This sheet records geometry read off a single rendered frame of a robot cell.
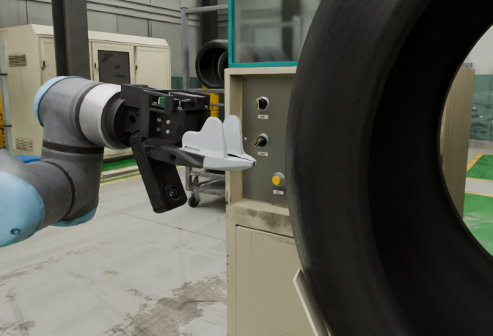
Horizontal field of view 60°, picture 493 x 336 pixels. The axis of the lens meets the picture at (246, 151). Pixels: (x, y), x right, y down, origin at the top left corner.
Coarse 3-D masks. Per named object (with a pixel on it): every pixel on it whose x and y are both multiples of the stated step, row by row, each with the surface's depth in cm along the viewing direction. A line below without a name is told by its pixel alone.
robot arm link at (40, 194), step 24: (0, 168) 50; (24, 168) 53; (48, 168) 57; (0, 192) 48; (24, 192) 49; (48, 192) 53; (72, 192) 59; (0, 216) 48; (24, 216) 49; (48, 216) 54; (0, 240) 49
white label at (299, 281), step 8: (296, 272) 36; (296, 280) 34; (304, 280) 36; (296, 288) 33; (304, 288) 35; (304, 296) 34; (312, 296) 36; (304, 304) 33; (312, 304) 35; (312, 312) 34; (312, 320) 33; (320, 320) 36; (312, 328) 33; (320, 328) 34
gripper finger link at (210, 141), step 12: (216, 120) 48; (192, 132) 50; (204, 132) 49; (216, 132) 48; (192, 144) 50; (204, 144) 49; (216, 144) 48; (216, 156) 48; (228, 156) 48; (204, 168) 49; (216, 168) 48; (228, 168) 48; (240, 168) 48
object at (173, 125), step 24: (120, 96) 57; (144, 96) 52; (168, 96) 49; (192, 96) 53; (120, 120) 56; (144, 120) 52; (168, 120) 51; (192, 120) 53; (120, 144) 58; (144, 144) 54; (168, 144) 51
